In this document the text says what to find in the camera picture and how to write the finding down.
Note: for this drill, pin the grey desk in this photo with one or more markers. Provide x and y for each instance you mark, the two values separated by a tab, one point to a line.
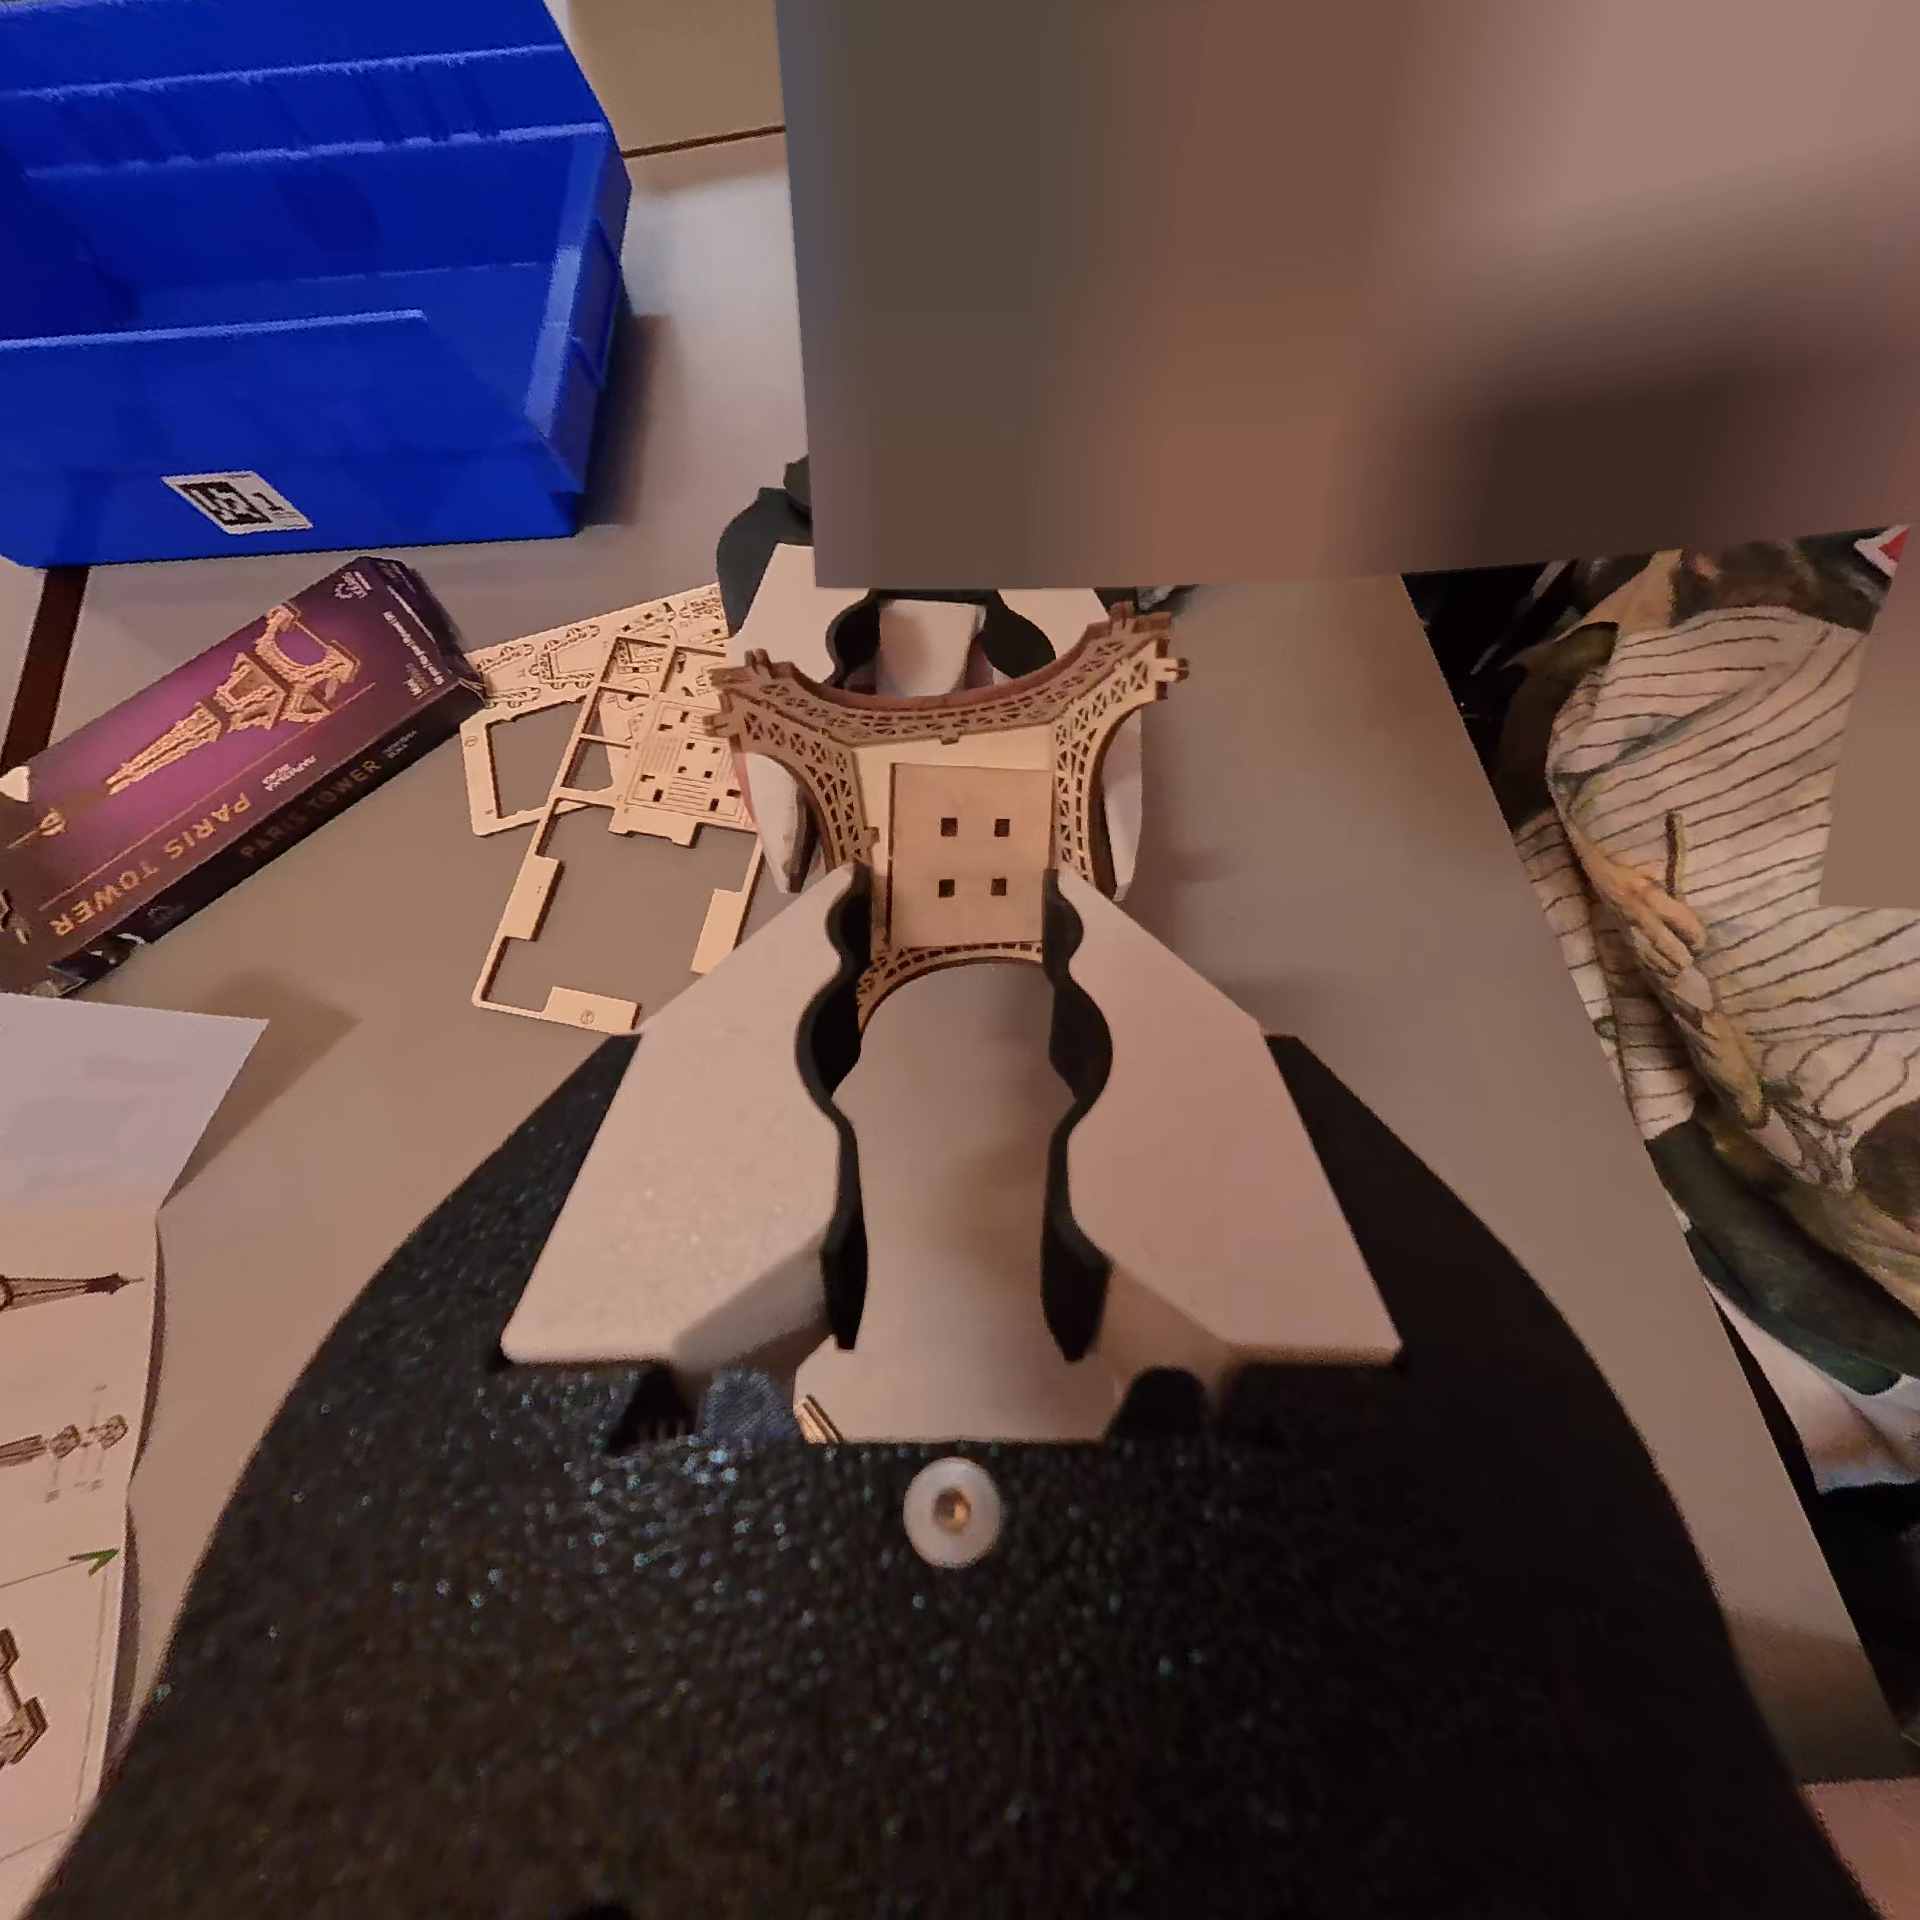
1349	930

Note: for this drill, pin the empty wooden frame sheet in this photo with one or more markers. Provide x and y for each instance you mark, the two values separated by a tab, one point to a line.
593	1009

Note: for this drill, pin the blue plastic bin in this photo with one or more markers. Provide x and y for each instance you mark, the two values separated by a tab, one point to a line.
300	300

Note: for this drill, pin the wooden tower base model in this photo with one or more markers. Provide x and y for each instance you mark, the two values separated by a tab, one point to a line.
960	840

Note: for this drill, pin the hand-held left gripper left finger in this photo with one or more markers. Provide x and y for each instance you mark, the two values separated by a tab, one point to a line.
675	1184

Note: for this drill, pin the folded instruction booklet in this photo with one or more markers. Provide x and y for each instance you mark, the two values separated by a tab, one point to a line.
89	1141

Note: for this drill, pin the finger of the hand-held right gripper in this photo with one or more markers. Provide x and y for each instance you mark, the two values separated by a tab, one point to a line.
787	615
1124	810

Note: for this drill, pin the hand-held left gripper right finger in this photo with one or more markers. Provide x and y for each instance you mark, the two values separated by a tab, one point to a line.
1244	1200

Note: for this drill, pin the person's white printed t-shirt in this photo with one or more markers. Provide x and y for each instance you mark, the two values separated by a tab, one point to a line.
1695	840

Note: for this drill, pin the purple puzzle box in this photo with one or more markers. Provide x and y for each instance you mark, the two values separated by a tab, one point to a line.
225	781

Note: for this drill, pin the wooden sheet with ornate cutouts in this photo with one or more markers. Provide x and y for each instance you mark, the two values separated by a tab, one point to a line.
523	669

